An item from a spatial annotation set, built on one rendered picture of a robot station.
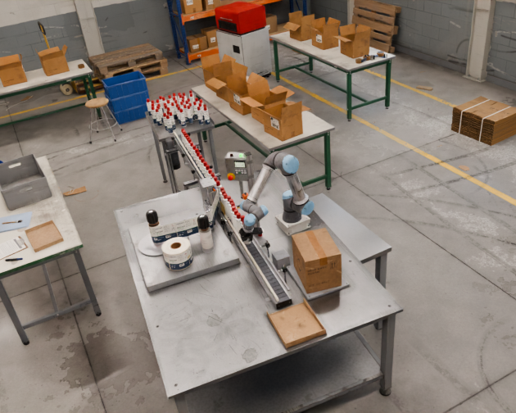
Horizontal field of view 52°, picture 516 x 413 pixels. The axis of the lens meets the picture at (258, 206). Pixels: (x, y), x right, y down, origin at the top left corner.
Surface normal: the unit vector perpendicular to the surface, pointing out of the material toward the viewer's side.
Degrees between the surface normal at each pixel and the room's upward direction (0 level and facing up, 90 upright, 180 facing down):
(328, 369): 4
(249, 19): 90
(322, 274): 90
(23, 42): 90
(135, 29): 90
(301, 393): 1
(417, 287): 0
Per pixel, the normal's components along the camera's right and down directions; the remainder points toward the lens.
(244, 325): -0.10, -0.83
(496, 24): -0.88, 0.33
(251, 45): 0.62, 0.37
